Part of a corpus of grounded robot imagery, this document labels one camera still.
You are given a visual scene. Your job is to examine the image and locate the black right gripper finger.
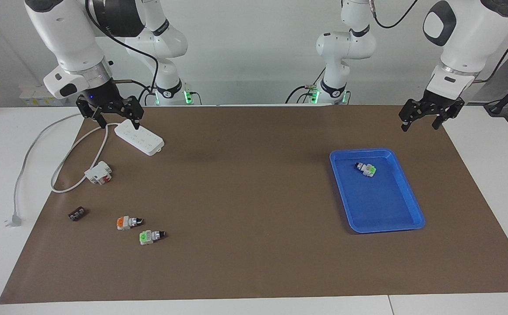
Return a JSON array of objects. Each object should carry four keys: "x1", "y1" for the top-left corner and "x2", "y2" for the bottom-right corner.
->
[
  {"x1": 76, "y1": 97, "x2": 107, "y2": 130},
  {"x1": 120, "y1": 97, "x2": 145, "y2": 130}
]

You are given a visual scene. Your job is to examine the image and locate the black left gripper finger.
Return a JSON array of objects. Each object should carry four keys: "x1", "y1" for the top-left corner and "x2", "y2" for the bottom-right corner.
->
[
  {"x1": 399, "y1": 100, "x2": 430, "y2": 131},
  {"x1": 432, "y1": 100, "x2": 465, "y2": 130}
]

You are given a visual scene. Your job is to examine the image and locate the orange block selector switch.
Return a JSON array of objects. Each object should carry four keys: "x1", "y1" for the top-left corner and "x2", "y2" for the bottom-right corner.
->
[{"x1": 116, "y1": 215, "x2": 145, "y2": 231}]

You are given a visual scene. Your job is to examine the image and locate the white power strip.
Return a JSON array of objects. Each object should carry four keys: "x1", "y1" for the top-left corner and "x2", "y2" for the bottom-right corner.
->
[{"x1": 114, "y1": 119, "x2": 165, "y2": 156}]

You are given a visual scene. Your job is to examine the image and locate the white yellow cardboard boxes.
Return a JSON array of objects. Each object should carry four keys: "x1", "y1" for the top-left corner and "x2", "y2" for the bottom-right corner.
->
[{"x1": 20, "y1": 85, "x2": 57, "y2": 107}]

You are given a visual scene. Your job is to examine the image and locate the white red circuit breaker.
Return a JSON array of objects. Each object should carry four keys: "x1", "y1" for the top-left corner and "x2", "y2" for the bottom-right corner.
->
[{"x1": 84, "y1": 161, "x2": 113, "y2": 185}]

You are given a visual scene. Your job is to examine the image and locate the blue plastic tray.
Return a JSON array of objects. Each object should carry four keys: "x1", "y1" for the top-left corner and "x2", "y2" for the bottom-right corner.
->
[{"x1": 329, "y1": 148, "x2": 426, "y2": 234}]

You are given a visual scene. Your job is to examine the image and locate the brown table mat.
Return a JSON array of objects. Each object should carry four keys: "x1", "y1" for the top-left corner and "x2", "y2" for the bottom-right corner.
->
[{"x1": 0, "y1": 105, "x2": 508, "y2": 305}]

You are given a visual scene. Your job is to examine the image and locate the black base cable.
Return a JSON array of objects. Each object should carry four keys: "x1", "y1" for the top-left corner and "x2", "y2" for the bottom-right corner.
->
[
  {"x1": 138, "y1": 85, "x2": 158, "y2": 105},
  {"x1": 286, "y1": 85, "x2": 314, "y2": 104}
]

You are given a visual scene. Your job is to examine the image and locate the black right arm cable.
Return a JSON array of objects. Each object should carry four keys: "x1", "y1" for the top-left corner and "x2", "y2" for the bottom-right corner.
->
[{"x1": 85, "y1": 0, "x2": 160, "y2": 105}]

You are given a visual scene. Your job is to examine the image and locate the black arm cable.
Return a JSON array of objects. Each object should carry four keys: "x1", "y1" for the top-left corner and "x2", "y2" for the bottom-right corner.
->
[
  {"x1": 85, "y1": 0, "x2": 160, "y2": 105},
  {"x1": 370, "y1": 0, "x2": 508, "y2": 84}
]

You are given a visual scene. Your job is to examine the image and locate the green block selector switch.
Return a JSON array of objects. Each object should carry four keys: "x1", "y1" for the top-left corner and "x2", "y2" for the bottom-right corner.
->
[
  {"x1": 139, "y1": 229, "x2": 167, "y2": 245},
  {"x1": 354, "y1": 161, "x2": 377, "y2": 178}
]

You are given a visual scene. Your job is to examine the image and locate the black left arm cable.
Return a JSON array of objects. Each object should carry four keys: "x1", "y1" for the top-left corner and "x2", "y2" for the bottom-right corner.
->
[{"x1": 370, "y1": 0, "x2": 508, "y2": 84}]

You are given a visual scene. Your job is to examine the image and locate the white power strip cable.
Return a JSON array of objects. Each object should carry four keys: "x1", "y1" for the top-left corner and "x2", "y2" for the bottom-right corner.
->
[{"x1": 4, "y1": 113, "x2": 120, "y2": 228}]

